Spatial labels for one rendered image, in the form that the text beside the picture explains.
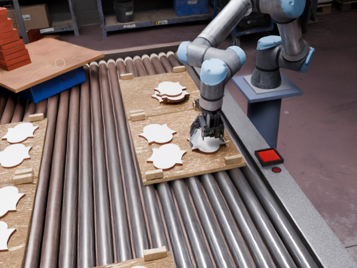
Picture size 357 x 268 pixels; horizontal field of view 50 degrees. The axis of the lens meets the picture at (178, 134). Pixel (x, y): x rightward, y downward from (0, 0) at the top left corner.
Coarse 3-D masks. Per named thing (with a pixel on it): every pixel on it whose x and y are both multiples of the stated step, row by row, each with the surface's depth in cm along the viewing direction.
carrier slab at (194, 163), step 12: (144, 120) 155; (156, 120) 154; (168, 120) 154; (180, 120) 153; (192, 120) 153; (132, 132) 147; (180, 132) 145; (144, 144) 140; (156, 144) 140; (180, 144) 139; (228, 144) 137; (144, 156) 134; (192, 156) 132; (204, 156) 131; (216, 156) 131; (144, 168) 128; (180, 168) 127; (192, 168) 126; (204, 168) 126; (216, 168) 126; (228, 168) 127; (144, 180) 122; (156, 180) 123; (168, 180) 124
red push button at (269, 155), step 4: (260, 152) 133; (264, 152) 133; (268, 152) 133; (272, 152) 132; (260, 156) 131; (264, 156) 131; (268, 156) 131; (272, 156) 130; (276, 156) 130; (264, 160) 129; (268, 160) 129; (272, 160) 129
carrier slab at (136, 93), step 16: (128, 80) 189; (144, 80) 188; (160, 80) 187; (176, 80) 186; (192, 80) 185; (128, 96) 174; (144, 96) 173; (192, 96) 170; (128, 112) 161; (144, 112) 160; (160, 112) 160; (176, 112) 160
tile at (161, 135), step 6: (150, 126) 148; (156, 126) 148; (162, 126) 148; (144, 132) 145; (150, 132) 144; (156, 132) 144; (162, 132) 144; (168, 132) 144; (174, 132) 144; (144, 138) 143; (150, 138) 141; (156, 138) 141; (162, 138) 140; (168, 138) 140; (150, 144) 140; (162, 144) 139
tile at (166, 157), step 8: (168, 144) 137; (160, 152) 133; (168, 152) 133; (176, 152) 133; (184, 152) 132; (152, 160) 129; (160, 160) 129; (168, 160) 129; (176, 160) 129; (160, 168) 125; (168, 168) 126
